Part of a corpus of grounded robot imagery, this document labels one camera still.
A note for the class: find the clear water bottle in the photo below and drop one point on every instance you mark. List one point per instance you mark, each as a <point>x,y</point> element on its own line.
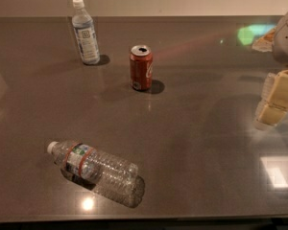
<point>95,166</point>

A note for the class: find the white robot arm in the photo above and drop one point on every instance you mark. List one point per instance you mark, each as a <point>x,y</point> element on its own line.
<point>280,54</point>

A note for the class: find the red coke can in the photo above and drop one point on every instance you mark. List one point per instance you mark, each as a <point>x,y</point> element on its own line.
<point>141,67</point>

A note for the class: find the upright labelled water bottle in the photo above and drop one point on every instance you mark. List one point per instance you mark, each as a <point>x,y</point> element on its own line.
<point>85,34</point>

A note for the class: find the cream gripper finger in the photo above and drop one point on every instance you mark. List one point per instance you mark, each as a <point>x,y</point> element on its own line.
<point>277,95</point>
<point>268,115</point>

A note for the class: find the orange snack bag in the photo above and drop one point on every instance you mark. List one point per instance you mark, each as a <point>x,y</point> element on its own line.
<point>264,43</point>

